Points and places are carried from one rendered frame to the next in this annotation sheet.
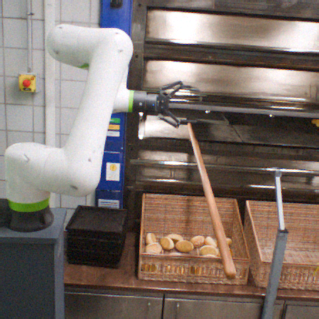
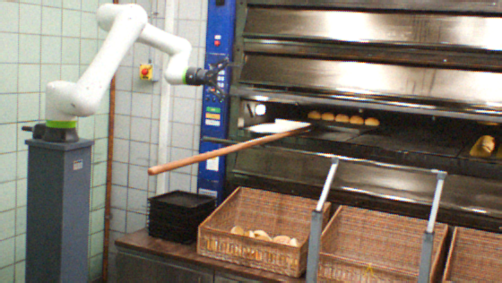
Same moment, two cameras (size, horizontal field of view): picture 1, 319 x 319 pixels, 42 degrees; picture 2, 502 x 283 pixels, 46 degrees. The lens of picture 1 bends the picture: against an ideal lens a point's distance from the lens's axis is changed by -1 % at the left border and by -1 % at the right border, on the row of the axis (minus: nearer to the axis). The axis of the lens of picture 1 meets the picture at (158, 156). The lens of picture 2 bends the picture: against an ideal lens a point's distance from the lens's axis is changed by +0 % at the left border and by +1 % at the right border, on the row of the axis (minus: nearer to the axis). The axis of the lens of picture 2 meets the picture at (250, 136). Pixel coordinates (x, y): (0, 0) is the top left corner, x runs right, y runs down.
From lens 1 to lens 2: 1.59 m
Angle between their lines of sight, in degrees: 27
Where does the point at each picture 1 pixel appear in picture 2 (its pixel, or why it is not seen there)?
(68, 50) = (104, 20)
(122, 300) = (177, 270)
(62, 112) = (175, 100)
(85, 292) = (149, 258)
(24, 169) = (51, 94)
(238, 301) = not seen: outside the picture
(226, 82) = (318, 76)
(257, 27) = (349, 21)
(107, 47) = (121, 15)
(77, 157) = (80, 85)
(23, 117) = (144, 105)
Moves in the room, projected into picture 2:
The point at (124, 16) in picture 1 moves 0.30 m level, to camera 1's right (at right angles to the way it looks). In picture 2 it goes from (226, 12) to (274, 14)
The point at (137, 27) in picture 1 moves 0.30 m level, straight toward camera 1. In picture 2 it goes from (239, 23) to (216, 19)
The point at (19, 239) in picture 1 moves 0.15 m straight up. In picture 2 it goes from (42, 144) to (43, 107)
